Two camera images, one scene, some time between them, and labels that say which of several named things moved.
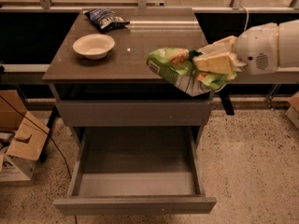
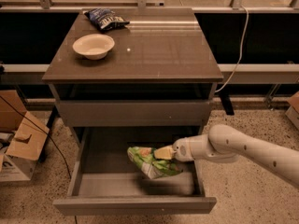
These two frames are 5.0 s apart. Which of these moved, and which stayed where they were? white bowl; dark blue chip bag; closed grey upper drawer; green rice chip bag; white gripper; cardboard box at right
Moved: white gripper; green rice chip bag
Stayed: white bowl; dark blue chip bag; closed grey upper drawer; cardboard box at right
